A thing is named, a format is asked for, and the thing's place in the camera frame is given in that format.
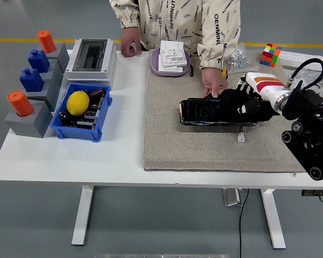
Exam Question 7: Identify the clear bags of washers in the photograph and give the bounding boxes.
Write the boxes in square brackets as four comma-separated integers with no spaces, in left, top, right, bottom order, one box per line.
[284,68,323,87]

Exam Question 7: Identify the purple tray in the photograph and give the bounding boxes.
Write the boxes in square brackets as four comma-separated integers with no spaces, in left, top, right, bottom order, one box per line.
[150,48,191,77]

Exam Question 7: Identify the clear bag of metal nuts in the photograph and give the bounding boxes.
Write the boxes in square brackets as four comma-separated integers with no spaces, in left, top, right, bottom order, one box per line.
[223,42,259,75]

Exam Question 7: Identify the black floor cable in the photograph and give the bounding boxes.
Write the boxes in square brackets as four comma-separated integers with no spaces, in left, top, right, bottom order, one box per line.
[238,189,250,258]

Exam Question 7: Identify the blue plastic bin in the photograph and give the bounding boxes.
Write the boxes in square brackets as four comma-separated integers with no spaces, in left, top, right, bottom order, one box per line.
[50,82,113,142]

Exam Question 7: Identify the yellow lemon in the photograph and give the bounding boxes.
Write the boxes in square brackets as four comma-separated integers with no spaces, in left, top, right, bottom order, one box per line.
[66,90,90,116]

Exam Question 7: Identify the grey holder block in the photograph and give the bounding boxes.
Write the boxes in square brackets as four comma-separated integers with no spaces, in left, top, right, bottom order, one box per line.
[25,70,65,112]
[44,42,71,74]
[40,59,65,84]
[4,99,54,139]

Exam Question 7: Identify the grey-brown mat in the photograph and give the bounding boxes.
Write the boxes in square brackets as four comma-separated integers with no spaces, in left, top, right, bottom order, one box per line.
[143,49,309,173]

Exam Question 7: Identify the white switch plate stack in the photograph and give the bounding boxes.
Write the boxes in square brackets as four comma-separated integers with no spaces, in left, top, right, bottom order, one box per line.
[158,40,188,73]

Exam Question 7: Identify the orange cylinder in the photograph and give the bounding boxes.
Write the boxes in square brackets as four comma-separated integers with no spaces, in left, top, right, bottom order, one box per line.
[7,90,34,117]
[37,29,57,54]

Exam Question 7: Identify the white power strip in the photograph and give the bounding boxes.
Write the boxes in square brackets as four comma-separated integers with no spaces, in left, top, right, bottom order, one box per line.
[278,51,323,71]

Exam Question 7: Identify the person's left hand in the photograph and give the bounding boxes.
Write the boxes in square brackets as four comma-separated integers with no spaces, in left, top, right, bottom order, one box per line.
[201,67,229,98]

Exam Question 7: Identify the grey electrical distribution box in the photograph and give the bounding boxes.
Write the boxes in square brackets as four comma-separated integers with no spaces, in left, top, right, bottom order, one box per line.
[65,38,118,83]

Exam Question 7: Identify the blue block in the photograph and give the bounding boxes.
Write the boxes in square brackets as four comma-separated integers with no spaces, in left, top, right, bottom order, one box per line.
[27,48,51,73]
[19,68,45,92]

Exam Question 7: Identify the person's right hand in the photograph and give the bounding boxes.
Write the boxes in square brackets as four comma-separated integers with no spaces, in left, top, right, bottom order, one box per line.
[120,26,143,58]

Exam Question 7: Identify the dark circuit board pile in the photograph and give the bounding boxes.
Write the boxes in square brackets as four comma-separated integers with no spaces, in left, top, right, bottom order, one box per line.
[61,87,107,130]

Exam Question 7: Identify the person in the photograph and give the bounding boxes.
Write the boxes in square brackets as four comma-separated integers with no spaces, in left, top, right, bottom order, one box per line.
[109,0,242,70]

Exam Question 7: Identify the silver metal bracket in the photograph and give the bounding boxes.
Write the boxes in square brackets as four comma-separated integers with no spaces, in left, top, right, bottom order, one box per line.
[222,188,245,207]

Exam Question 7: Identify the black rag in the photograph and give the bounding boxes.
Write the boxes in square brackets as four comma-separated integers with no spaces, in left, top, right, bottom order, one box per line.
[217,88,280,125]

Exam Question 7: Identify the dark green socket strip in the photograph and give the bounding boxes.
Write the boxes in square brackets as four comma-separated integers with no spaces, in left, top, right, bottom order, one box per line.
[301,189,323,197]

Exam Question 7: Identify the white table leg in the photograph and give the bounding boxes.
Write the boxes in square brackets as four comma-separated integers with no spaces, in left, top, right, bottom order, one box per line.
[260,189,287,249]
[71,185,95,246]

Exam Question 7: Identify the black glossy panel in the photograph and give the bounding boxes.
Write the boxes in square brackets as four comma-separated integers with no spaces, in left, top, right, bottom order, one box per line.
[179,93,259,127]

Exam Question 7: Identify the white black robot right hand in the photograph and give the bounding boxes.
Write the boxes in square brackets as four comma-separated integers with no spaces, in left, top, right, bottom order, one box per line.
[235,71,286,116]

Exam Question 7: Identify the colourful puzzle cube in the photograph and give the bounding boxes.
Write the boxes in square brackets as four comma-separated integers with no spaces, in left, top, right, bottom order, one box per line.
[259,42,283,68]

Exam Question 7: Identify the white wire connector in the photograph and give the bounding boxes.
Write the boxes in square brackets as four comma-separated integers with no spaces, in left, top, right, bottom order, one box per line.
[236,125,246,143]

